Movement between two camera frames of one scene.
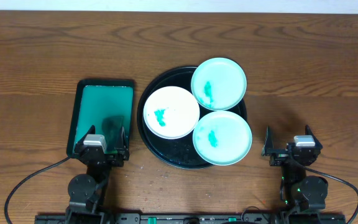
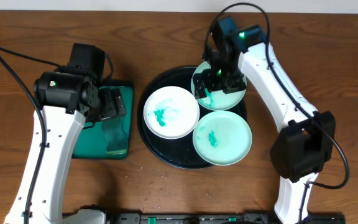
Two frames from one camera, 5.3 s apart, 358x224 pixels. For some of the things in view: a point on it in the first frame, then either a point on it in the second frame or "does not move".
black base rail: x=189 y=218 does not move
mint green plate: x=222 y=137 does not move
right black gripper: x=286 y=157 -> x=217 y=83
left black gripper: x=109 y=156 -> x=111 y=104
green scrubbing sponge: x=112 y=127 does not move
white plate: x=171 y=112 does not move
